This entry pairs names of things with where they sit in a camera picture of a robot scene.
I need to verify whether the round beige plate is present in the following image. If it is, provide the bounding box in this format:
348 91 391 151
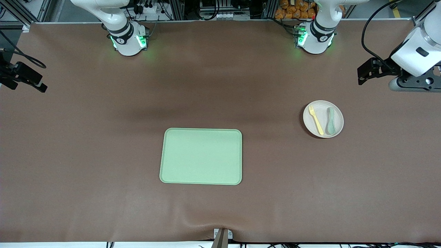
303 100 344 138

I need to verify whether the sage green plastic spoon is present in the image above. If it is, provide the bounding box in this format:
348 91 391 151
326 107 336 135

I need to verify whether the yellow plastic fork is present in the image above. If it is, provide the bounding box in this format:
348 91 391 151
309 105 325 136

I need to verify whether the brown table mat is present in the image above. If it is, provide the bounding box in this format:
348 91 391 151
0 19 441 243

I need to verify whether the orange packaged bread pile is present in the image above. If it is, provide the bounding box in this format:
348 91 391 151
275 0 317 19

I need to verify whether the white power strip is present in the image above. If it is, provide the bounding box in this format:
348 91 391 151
133 2 161 15

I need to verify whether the white connector row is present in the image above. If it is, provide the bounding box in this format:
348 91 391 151
200 12 238 20

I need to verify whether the light green rectangular tray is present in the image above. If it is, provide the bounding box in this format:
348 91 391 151
160 128 243 186

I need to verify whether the metal table clamp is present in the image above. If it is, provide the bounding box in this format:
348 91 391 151
211 228 233 248

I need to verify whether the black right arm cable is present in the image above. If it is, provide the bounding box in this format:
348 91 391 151
0 30 47 69

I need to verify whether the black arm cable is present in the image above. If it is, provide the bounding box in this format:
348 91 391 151
0 30 47 69
361 0 405 69

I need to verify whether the aluminium corner frame profile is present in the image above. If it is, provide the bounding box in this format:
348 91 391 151
413 0 436 27
0 0 52 32

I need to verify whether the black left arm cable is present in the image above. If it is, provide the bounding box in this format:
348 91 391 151
361 0 405 69

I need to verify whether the aluminium frame post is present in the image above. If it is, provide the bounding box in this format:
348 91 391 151
171 0 185 20
264 0 278 19

